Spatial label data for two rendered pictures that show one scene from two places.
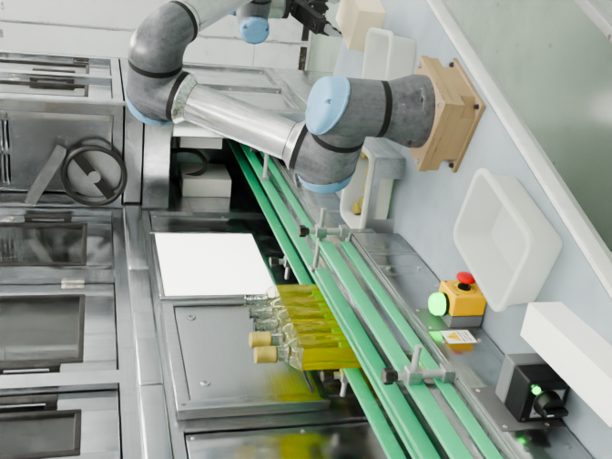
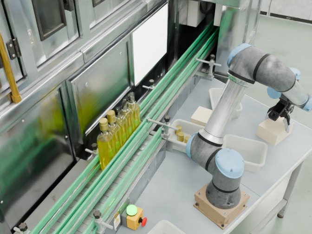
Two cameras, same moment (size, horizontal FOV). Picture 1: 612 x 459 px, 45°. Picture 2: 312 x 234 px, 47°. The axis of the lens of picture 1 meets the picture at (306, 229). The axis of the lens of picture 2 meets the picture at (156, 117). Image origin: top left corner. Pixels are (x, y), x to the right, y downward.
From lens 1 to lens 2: 0.75 m
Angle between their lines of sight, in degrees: 24
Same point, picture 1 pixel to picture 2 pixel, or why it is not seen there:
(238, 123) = (224, 111)
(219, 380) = (88, 89)
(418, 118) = (219, 202)
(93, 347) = (101, 7)
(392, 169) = not seen: hidden behind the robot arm
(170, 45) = (270, 84)
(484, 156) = (199, 227)
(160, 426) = (61, 79)
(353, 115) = (223, 178)
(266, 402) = (79, 119)
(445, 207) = (177, 196)
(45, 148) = not seen: outside the picture
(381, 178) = not seen: hidden behind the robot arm
